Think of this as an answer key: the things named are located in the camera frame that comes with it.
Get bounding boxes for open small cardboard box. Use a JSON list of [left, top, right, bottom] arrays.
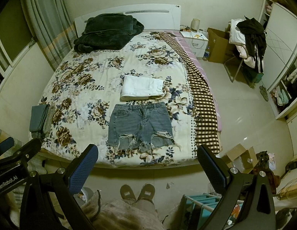
[[223, 144, 258, 173]]

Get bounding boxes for blue denim ripped shorts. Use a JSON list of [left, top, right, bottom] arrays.
[[107, 102, 175, 153]]

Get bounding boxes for green striped curtain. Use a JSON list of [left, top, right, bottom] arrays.
[[21, 0, 77, 70]]

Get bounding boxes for teal drying rack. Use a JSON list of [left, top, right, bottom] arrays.
[[179, 192, 244, 230]]

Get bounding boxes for white wardrobe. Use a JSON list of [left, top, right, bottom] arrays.
[[259, 0, 297, 119]]

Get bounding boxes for dark green folded blanket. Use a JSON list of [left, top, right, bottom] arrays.
[[73, 13, 144, 53]]

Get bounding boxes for folded grey-blue jeans stack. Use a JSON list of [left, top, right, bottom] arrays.
[[29, 104, 56, 139]]

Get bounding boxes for right grey slipper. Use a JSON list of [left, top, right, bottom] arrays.
[[137, 183, 155, 202]]

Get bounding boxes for folded white pants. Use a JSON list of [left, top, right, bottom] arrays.
[[120, 75, 164, 101]]

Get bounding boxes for cardboard box by nightstand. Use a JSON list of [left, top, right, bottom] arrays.
[[207, 28, 236, 63]]

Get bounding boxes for grey slipper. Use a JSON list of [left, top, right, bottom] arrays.
[[137, 183, 155, 202], [120, 184, 137, 204]]

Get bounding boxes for brown checkered bed sheet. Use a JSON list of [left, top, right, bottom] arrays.
[[159, 32, 221, 154]]

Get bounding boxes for floral bed blanket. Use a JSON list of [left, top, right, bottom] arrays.
[[40, 32, 195, 168]]

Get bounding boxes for white bedside table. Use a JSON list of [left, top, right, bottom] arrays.
[[180, 31, 208, 58]]

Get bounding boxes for left grey slipper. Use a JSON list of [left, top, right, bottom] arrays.
[[120, 184, 137, 204]]

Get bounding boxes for chair piled with clothes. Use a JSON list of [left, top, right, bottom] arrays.
[[228, 17, 267, 86]]

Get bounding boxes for white table lamp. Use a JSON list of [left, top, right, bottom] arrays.
[[190, 18, 200, 32]]

